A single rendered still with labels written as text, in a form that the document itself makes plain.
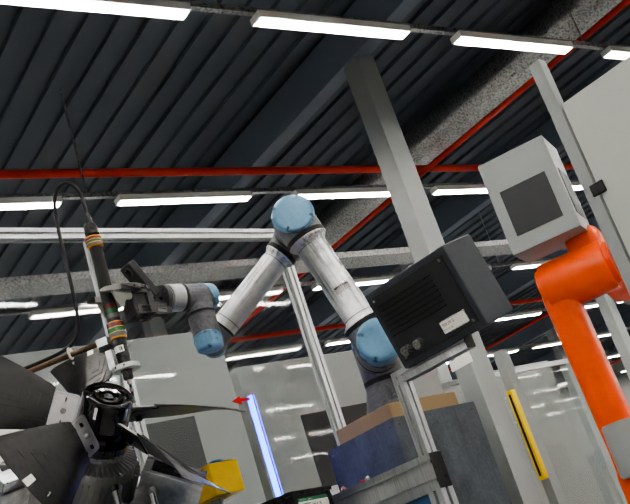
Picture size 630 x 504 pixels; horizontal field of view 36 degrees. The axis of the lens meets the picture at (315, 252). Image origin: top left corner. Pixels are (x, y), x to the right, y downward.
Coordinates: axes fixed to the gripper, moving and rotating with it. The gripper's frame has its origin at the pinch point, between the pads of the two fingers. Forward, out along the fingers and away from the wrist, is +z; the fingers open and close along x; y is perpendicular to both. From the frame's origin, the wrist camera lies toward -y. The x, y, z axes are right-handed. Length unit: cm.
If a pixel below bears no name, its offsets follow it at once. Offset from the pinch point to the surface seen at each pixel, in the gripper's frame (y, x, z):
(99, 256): -9.6, -1.7, -2.4
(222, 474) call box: 47, 21, -38
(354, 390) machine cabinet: -32, 260, -329
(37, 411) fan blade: 27.0, 5.0, 19.6
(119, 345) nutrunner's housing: 14.7, -1.6, -1.9
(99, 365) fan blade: 15.1, 11.4, -2.7
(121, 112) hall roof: -444, 559, -419
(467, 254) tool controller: 30, -83, -39
